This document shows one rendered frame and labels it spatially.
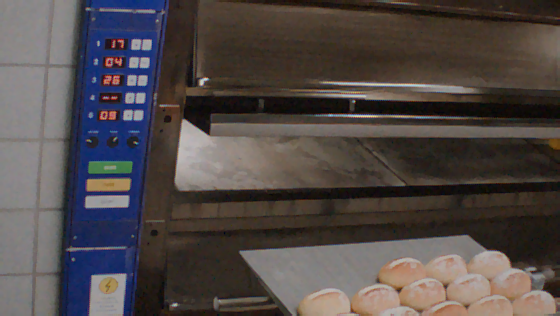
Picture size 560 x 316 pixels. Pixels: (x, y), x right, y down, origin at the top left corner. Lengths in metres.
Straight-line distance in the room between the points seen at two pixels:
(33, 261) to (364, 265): 0.68
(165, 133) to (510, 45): 0.84
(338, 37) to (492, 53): 0.41
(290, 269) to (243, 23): 0.50
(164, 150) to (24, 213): 0.32
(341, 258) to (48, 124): 0.64
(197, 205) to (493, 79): 0.74
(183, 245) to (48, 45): 0.56
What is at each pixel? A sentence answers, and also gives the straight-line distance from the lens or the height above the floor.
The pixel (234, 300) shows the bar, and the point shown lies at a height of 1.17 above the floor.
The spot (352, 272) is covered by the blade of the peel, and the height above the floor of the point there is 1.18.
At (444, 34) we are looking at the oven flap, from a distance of 2.07.
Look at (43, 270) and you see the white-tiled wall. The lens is 1.94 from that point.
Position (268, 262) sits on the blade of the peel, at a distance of 1.77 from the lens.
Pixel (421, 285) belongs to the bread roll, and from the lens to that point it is 1.70.
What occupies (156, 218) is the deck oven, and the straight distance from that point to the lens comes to 1.94.
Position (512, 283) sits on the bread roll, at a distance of 1.82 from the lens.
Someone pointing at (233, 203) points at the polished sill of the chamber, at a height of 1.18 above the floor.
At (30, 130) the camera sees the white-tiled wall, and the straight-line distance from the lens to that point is 1.79.
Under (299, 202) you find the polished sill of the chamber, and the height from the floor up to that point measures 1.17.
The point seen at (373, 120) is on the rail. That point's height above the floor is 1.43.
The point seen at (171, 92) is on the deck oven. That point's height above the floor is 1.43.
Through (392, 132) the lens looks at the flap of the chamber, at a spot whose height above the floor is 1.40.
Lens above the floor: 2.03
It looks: 22 degrees down
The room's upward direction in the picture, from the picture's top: 10 degrees clockwise
